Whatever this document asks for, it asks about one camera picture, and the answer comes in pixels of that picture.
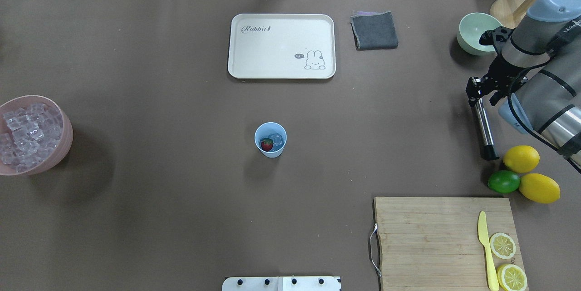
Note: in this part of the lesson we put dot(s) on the red strawberry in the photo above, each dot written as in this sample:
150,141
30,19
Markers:
266,144

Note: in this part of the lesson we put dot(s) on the clear ice cube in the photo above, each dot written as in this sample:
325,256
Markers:
278,140

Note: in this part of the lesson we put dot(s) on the green lime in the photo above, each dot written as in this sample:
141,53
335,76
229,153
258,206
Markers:
504,181

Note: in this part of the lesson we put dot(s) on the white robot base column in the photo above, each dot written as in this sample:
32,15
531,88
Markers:
283,283

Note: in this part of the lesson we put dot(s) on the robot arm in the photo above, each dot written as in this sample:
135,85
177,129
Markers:
537,69

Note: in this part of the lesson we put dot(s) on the cream plastic tray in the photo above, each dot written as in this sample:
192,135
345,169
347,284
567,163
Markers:
282,46

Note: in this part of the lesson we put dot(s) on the yellow plastic knife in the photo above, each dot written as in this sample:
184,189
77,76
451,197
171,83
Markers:
491,275

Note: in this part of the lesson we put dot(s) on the pink bowl of ice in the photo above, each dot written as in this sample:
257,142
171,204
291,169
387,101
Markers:
36,135

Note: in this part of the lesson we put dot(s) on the yellow lemon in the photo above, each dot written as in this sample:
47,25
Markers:
539,188
521,159

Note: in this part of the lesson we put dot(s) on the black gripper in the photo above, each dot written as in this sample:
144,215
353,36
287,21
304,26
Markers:
503,71

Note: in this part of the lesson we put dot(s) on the steel muddler black tip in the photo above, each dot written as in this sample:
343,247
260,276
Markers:
486,142

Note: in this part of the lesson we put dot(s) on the lemon half slice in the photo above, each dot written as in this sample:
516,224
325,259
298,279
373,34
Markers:
512,277
503,246

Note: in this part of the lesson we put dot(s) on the light blue plastic cup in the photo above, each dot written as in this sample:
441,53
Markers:
263,131

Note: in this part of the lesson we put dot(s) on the light green bowl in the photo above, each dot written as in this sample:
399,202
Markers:
471,28

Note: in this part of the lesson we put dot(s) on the grey folded cloth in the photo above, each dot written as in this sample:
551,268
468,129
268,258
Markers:
374,30

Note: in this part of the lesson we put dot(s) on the wooden cutting board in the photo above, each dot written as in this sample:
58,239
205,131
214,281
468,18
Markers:
432,244

